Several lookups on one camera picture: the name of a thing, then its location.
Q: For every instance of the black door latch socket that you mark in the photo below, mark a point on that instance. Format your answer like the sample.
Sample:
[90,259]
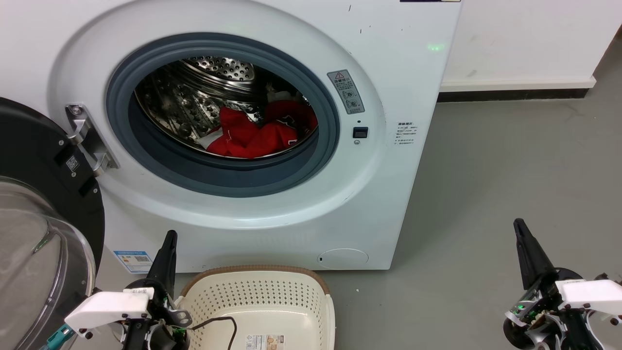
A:
[360,132]

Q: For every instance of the blue energy label sticker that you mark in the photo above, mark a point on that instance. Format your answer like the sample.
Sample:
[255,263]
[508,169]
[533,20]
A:
[133,261]

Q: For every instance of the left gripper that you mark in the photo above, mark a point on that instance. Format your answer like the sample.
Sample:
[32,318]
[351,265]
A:
[160,335]

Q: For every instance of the white wall baseboard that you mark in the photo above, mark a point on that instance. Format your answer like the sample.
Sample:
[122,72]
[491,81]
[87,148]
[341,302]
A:
[515,83]

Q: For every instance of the metal door hinge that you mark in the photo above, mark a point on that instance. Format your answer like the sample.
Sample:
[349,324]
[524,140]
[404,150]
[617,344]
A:
[90,141]

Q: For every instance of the grey warning label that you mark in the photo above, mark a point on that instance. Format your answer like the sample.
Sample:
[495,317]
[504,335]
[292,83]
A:
[346,92]

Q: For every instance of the cream plastic laundry basket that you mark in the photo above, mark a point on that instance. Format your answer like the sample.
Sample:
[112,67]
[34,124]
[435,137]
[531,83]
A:
[272,301]

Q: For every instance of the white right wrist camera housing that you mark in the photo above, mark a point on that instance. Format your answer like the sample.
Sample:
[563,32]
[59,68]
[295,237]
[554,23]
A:
[593,294]

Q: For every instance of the white front-load washing machine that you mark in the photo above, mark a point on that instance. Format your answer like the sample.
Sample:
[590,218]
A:
[388,194]

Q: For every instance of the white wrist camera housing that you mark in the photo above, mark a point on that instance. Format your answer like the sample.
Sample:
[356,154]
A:
[593,294]
[107,306]

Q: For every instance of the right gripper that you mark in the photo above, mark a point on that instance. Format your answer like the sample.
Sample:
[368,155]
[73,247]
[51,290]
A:
[544,325]

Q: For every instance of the small printed text label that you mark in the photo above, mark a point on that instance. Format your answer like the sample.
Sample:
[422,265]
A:
[405,133]

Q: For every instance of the red jersey garment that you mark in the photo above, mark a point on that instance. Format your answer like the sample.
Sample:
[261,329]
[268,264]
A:
[252,141]

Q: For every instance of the printed paper product label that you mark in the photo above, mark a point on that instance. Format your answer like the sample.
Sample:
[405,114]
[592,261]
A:
[265,342]

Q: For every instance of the grey rubber door gasket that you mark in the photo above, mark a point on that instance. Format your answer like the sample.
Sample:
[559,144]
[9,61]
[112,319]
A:
[218,180]

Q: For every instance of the washing machine door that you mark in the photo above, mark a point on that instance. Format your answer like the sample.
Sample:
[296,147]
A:
[29,146]

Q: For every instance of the round filter cover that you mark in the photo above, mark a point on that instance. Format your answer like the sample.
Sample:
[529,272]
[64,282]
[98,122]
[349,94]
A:
[342,258]

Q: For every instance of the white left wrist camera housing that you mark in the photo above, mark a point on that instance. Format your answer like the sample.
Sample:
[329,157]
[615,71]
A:
[107,306]

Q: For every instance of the stainless steel washing machine drum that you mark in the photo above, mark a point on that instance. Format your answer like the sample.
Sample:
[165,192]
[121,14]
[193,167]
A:
[194,97]

